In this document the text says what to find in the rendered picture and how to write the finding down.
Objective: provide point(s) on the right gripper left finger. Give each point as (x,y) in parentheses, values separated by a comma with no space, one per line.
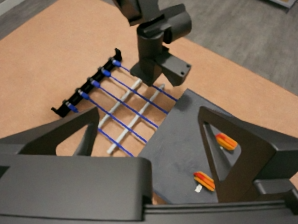
(44,139)

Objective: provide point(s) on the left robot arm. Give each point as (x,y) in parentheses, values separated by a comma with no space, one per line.
(174,21)

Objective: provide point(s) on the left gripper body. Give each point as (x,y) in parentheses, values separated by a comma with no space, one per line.
(136,70)

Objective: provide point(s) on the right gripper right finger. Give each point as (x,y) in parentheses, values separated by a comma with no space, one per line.
(266,154)

